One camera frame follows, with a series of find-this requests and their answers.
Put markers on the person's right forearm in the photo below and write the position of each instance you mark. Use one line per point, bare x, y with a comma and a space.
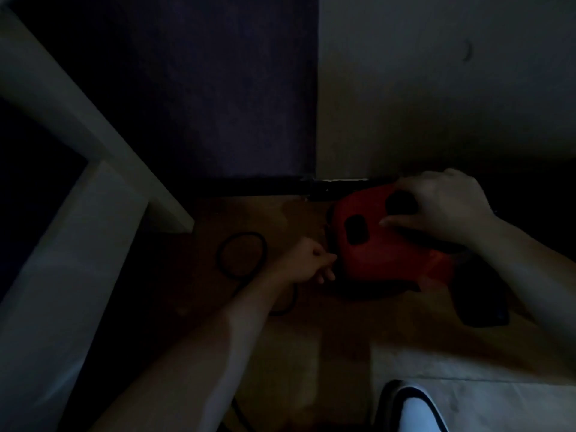
535, 274

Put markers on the red vacuum cleaner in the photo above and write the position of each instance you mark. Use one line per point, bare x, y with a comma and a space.
382, 251

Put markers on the person's left fingers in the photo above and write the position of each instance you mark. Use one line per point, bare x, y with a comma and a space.
326, 266

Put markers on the person's right hand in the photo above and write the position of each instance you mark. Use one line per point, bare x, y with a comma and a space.
445, 206

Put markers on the person's right thumb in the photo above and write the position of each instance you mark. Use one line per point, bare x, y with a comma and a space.
396, 221

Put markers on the white black-trimmed shoe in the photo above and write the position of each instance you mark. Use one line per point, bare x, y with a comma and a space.
416, 411

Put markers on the person's left hand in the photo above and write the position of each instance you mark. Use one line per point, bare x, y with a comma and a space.
307, 261

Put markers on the person's left forearm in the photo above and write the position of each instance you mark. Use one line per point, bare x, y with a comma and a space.
211, 350

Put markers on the dark purple fabric panel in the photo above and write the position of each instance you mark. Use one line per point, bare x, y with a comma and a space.
202, 85

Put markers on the white furniture frame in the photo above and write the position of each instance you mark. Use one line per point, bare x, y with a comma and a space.
67, 229

